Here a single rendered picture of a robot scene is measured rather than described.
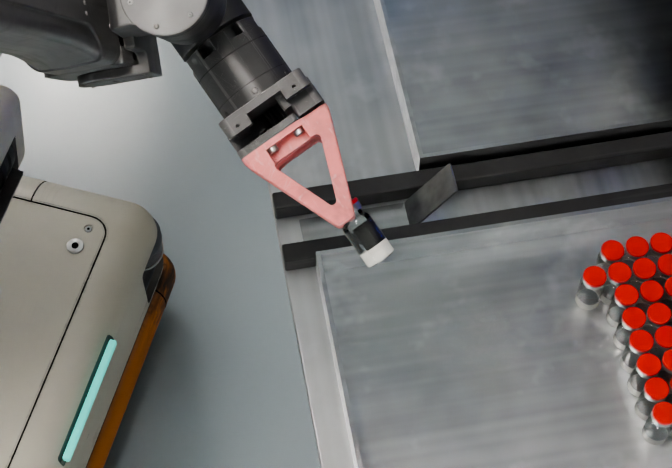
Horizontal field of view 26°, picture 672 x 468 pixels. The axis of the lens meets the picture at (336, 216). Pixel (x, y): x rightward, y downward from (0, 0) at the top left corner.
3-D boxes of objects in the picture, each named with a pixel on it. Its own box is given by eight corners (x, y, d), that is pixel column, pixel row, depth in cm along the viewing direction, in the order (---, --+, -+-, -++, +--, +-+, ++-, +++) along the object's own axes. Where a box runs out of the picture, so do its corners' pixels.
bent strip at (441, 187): (446, 196, 137) (451, 162, 132) (454, 223, 135) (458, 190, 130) (299, 220, 136) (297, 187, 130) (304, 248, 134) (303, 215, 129)
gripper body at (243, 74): (233, 146, 95) (169, 54, 95) (247, 159, 105) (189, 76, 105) (315, 89, 95) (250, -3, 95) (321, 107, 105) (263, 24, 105)
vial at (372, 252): (393, 254, 98) (356, 202, 98) (366, 272, 99) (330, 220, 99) (397, 248, 101) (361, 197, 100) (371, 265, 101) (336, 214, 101)
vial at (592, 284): (595, 287, 132) (603, 262, 128) (602, 308, 131) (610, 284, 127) (572, 291, 131) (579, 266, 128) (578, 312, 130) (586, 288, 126)
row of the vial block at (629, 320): (613, 262, 133) (621, 237, 129) (670, 443, 124) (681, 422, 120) (589, 265, 133) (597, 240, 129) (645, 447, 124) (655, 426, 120)
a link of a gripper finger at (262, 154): (304, 250, 96) (223, 134, 97) (309, 252, 103) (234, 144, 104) (388, 191, 96) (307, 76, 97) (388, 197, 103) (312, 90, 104)
